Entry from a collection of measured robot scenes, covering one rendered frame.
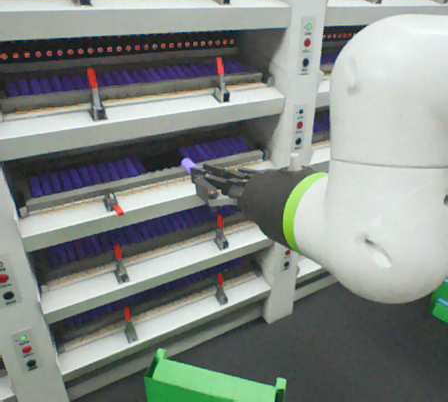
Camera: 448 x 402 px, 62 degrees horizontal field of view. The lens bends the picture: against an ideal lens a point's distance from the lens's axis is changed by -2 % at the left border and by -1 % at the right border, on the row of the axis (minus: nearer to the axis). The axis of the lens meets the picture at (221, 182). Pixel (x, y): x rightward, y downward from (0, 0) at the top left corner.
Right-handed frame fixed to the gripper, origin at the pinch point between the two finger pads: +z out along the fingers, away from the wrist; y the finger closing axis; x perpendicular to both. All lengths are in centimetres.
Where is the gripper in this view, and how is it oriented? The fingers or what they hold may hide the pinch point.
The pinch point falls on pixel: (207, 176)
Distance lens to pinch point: 62.8
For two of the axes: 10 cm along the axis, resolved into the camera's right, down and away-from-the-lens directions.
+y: -8.7, 2.2, -4.4
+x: 1.1, 9.6, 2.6
